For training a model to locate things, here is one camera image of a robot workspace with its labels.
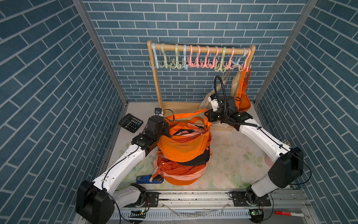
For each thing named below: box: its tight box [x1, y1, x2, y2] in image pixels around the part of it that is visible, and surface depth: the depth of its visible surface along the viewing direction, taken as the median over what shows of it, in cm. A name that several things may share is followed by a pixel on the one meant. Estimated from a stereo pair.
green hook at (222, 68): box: [214, 46, 228, 73], surface depth 75 cm
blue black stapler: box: [136, 174, 165, 184], surface depth 79 cm
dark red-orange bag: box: [156, 154, 207, 176], surface depth 74 cm
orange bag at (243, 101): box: [235, 67, 252, 112], surface depth 93 cm
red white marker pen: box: [274, 210, 305, 217], surface depth 71 cm
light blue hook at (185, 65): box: [181, 44, 188, 71], surface depth 71 cm
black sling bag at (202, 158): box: [177, 147, 210, 167], surface depth 75 cm
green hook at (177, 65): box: [166, 43, 184, 70], surface depth 77 cm
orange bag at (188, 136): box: [157, 108, 212, 162], surface depth 79 cm
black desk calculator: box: [118, 113, 144, 133], surface depth 107 cm
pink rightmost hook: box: [238, 48, 252, 72], surface depth 73 cm
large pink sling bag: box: [161, 165, 208, 181], surface depth 75 cm
